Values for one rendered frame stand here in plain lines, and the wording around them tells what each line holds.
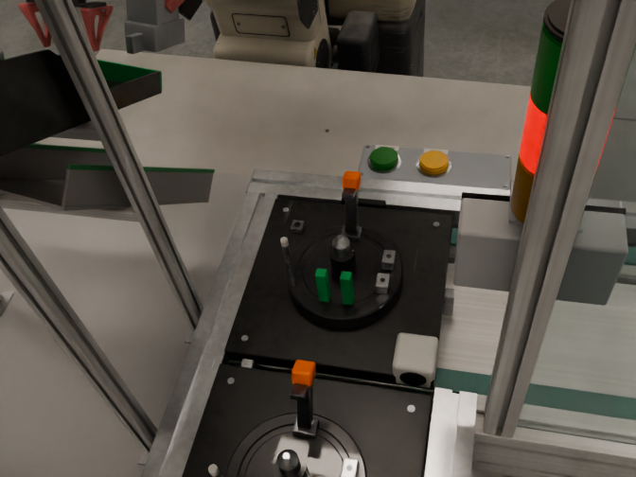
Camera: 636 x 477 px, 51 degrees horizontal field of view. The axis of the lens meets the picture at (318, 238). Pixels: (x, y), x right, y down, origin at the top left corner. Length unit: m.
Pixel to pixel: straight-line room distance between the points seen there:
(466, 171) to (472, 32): 1.99
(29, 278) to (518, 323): 0.38
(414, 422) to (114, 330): 0.46
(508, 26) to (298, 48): 1.61
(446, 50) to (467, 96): 1.58
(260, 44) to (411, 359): 0.92
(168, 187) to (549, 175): 0.51
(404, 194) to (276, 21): 0.64
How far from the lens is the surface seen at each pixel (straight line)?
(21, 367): 1.01
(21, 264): 0.56
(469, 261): 0.54
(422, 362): 0.73
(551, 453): 0.77
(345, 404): 0.73
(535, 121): 0.43
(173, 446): 0.77
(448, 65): 2.73
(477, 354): 0.83
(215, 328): 0.83
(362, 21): 1.62
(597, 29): 0.36
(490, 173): 0.95
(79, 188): 0.69
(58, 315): 0.61
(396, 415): 0.73
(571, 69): 0.37
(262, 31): 1.49
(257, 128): 1.20
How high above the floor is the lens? 1.63
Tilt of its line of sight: 50 degrees down
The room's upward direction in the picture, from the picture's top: 9 degrees counter-clockwise
